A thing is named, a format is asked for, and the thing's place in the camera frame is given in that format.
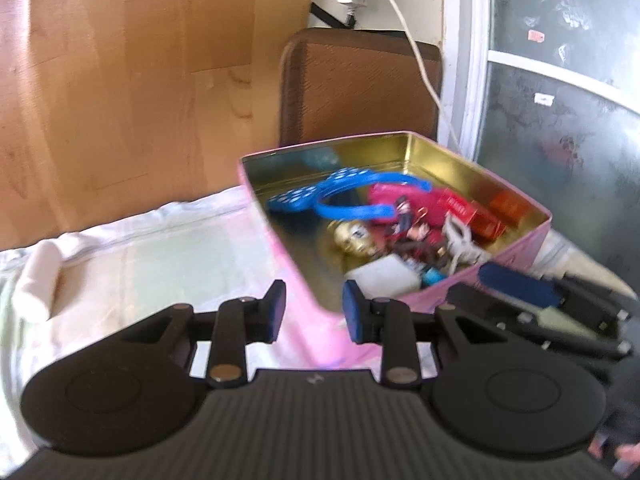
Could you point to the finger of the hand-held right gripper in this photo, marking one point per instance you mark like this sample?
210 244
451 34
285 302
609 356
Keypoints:
515 285
490 305

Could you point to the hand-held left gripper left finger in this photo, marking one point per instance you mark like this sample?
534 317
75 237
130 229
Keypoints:
276 310

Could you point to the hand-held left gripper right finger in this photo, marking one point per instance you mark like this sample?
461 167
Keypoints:
352 317

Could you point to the pink tin box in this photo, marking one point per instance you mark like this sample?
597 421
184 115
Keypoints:
520 245

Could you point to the white charger block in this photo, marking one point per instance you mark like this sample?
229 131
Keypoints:
385 275

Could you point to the blue lighter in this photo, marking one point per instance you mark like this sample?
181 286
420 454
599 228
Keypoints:
434 276

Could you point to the red cardboard box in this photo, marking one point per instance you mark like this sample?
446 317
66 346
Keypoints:
475 220

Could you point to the gold ball ornament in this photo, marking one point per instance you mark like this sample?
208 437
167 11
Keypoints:
352 237

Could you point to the blue polka dot bow headband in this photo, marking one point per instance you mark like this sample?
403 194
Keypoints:
292 200

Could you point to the person's right hand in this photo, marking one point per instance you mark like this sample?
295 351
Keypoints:
627 455

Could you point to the pink pouch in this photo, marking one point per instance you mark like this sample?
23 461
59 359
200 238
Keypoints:
395 195

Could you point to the pale green bed sheet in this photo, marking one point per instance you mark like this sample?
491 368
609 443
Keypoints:
150 260

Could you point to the frosted glass door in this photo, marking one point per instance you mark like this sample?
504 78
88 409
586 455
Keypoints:
550 110

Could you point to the white sticker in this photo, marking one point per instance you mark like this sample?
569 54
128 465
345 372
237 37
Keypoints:
544 99

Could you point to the brown chair back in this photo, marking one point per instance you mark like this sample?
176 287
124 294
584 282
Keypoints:
350 90

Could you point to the white rolled cloth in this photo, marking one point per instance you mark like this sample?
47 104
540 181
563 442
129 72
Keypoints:
37 280

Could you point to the red sticker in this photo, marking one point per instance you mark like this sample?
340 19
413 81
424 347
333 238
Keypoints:
536 36

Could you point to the wooden headboard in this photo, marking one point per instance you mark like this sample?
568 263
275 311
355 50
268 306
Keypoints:
125 85

